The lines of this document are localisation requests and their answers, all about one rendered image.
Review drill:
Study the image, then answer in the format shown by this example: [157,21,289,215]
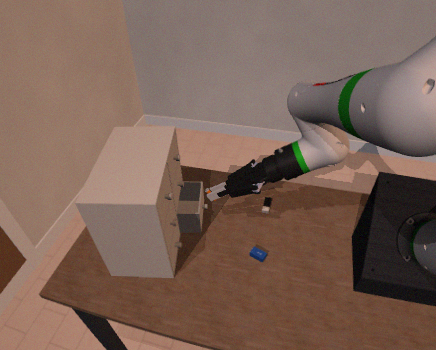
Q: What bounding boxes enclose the tan wooden drawer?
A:
[163,199,177,255]
[169,222,182,275]
[177,181,208,233]
[156,165,173,230]
[167,132,180,185]
[172,161,184,211]

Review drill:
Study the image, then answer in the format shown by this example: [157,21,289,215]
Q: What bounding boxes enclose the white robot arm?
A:
[274,36,436,275]

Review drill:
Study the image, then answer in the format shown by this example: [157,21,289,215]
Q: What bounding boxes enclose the beige small chest of drawers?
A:
[75,126,176,278]

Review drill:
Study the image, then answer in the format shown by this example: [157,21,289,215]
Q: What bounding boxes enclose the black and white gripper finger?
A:
[206,172,265,201]
[209,159,259,192]

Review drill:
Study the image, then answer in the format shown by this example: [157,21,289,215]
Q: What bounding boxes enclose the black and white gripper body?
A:
[249,155,284,186]

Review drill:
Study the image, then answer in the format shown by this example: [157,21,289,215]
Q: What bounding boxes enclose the blue rectangular block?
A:
[249,247,267,263]

